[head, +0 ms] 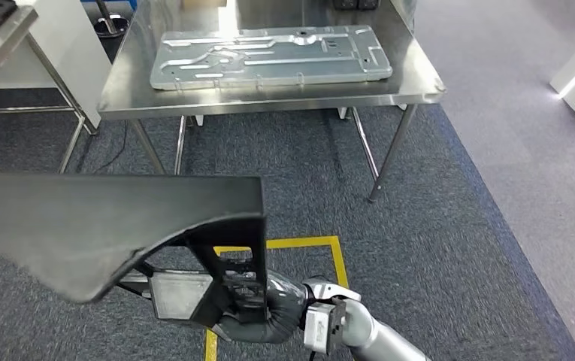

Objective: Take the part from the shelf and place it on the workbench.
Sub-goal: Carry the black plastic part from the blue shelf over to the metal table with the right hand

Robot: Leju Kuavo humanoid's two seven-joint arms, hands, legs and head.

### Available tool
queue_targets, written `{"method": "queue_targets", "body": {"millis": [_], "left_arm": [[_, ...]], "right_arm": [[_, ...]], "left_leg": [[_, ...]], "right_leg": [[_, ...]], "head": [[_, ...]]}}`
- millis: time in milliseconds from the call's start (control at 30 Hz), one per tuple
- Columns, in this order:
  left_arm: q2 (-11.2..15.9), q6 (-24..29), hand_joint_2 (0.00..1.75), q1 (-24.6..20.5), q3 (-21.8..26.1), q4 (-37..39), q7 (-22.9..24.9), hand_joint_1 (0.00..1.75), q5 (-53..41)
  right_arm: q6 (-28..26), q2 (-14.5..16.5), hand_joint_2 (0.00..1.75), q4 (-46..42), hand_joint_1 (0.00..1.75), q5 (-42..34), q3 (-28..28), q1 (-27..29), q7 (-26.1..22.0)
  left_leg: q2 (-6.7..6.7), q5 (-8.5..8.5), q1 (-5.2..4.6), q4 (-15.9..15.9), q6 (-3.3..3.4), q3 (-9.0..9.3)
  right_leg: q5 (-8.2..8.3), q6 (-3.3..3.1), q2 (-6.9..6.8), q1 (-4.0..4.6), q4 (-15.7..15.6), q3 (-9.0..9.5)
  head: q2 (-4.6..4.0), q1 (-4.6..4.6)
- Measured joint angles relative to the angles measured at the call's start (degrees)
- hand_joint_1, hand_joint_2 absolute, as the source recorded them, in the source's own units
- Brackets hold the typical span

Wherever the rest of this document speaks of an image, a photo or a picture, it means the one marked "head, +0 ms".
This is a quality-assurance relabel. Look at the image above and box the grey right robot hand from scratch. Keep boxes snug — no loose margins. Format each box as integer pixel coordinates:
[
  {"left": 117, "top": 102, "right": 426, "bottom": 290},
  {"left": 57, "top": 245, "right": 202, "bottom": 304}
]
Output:
[{"left": 115, "top": 268, "right": 219, "bottom": 323}]

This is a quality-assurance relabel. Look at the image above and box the black plastic mounting plate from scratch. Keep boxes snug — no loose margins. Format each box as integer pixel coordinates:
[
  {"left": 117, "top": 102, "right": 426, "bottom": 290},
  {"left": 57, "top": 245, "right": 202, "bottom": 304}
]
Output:
[{"left": 0, "top": 174, "right": 269, "bottom": 326}]

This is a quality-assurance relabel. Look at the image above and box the stainless steel workbench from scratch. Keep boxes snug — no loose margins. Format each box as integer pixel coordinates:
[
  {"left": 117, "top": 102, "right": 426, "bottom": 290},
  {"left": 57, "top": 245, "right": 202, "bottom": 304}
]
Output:
[{"left": 96, "top": 0, "right": 449, "bottom": 205}]

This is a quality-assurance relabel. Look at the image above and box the yellow floor tape square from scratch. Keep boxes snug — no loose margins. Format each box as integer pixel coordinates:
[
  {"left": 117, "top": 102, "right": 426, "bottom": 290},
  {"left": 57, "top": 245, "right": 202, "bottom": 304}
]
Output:
[{"left": 204, "top": 235, "right": 351, "bottom": 361}]

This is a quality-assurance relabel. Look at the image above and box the stamped grey metal panel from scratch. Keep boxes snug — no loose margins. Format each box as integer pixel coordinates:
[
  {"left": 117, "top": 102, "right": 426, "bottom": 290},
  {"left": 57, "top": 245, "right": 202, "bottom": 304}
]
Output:
[{"left": 148, "top": 25, "right": 394, "bottom": 93}]

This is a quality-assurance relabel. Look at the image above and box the stanchion with black base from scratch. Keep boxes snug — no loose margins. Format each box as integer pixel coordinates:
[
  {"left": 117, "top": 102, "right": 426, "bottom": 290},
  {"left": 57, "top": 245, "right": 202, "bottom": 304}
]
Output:
[{"left": 92, "top": 0, "right": 131, "bottom": 39}]

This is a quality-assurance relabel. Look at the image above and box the white cabinet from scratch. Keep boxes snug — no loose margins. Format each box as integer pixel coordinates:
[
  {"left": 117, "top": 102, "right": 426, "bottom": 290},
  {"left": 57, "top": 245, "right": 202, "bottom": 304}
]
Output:
[{"left": 0, "top": 0, "right": 113, "bottom": 132}]

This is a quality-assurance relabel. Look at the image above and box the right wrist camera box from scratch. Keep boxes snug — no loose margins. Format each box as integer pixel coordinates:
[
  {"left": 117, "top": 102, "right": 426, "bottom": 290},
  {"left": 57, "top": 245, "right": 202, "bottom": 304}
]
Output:
[{"left": 303, "top": 296, "right": 349, "bottom": 356}]

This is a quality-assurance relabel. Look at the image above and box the black floor cable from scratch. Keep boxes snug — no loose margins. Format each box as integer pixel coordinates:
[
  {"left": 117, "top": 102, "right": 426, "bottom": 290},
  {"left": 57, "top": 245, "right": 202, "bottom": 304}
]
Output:
[{"left": 90, "top": 119, "right": 130, "bottom": 174}]

